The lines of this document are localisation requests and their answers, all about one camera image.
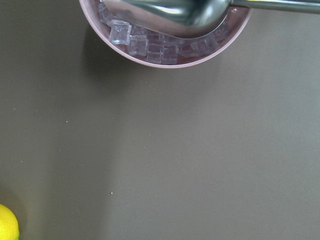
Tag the yellow lemon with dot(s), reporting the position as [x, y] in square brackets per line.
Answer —
[9, 226]

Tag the clear ice cube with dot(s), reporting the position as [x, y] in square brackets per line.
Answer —
[120, 32]

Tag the steel ice scoop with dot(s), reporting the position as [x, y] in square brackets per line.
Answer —
[189, 19]

